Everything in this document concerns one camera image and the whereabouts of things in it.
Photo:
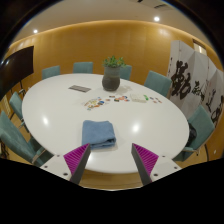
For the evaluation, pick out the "black screen on stand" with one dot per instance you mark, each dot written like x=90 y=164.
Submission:
x=16 y=70

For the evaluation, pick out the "colourful sticker sheet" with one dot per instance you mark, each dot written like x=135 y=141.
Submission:
x=94 y=103

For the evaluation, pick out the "grey ribbed pot with plant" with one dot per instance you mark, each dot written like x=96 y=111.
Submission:
x=111 y=80

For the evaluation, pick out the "loose colourful stickers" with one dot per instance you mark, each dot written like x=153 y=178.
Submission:
x=119 y=98

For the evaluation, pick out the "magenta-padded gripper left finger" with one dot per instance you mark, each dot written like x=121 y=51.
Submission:
x=77 y=160

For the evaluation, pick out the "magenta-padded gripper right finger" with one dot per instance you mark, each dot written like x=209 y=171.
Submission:
x=150 y=161

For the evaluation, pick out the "white flat box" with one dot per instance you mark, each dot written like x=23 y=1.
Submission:
x=138 y=98

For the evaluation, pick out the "blue towel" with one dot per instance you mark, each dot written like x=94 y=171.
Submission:
x=98 y=133

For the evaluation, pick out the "white calligraphy folding screen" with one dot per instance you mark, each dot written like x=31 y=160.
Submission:
x=196 y=80

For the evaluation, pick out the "teal chairs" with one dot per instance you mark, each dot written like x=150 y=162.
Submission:
x=11 y=136

